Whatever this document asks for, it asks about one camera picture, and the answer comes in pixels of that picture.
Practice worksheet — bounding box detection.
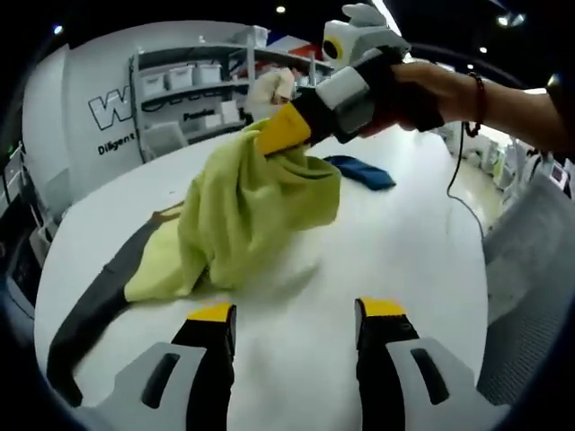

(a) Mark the row of white storage bins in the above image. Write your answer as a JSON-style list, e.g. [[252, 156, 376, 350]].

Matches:
[[141, 62, 224, 98]]

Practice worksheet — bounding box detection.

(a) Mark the red bead bracelet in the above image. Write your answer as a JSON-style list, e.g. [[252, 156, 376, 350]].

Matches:
[[464, 71, 490, 138]]

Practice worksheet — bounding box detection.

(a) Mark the yellow garment with grey and blue sleeves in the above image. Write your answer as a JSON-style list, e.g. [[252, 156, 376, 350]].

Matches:
[[47, 117, 396, 408]]

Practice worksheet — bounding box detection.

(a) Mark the grey metal shelving rack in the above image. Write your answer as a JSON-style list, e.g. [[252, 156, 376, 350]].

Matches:
[[128, 40, 315, 163]]

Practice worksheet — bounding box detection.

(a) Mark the grey mesh office chair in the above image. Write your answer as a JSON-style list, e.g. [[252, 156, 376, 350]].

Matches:
[[475, 172, 575, 408]]

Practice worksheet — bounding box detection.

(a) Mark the person's right hand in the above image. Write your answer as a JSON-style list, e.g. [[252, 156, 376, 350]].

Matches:
[[389, 60, 484, 123]]

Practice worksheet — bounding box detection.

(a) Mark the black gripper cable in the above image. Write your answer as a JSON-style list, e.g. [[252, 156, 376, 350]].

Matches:
[[447, 120, 490, 240]]

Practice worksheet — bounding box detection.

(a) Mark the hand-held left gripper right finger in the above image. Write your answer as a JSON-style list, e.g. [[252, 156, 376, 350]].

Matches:
[[353, 295, 498, 431]]

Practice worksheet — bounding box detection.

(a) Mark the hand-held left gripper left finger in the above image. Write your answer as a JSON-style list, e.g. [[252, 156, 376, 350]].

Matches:
[[87, 301, 238, 431]]

